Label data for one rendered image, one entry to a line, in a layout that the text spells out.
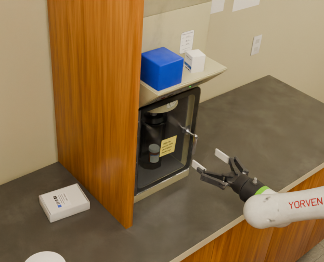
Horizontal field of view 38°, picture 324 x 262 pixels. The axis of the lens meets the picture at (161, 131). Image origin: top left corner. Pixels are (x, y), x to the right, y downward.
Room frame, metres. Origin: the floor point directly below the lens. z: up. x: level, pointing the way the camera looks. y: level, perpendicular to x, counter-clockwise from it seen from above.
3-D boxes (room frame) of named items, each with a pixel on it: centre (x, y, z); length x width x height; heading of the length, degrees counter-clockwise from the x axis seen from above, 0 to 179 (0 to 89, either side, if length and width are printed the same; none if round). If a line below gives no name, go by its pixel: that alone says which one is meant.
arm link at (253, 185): (1.25, -0.34, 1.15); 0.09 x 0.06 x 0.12; 133
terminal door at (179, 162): (1.44, -0.02, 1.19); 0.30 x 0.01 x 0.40; 133
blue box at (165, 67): (1.33, 0.02, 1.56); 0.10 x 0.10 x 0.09; 43
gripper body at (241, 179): (1.31, -0.29, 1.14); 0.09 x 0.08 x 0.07; 43
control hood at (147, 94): (1.40, -0.05, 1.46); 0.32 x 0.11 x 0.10; 133
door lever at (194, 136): (1.49, -0.12, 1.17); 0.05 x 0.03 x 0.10; 43
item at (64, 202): (1.30, 0.35, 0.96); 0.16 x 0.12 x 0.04; 124
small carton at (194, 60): (1.43, -0.09, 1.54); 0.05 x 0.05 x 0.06; 29
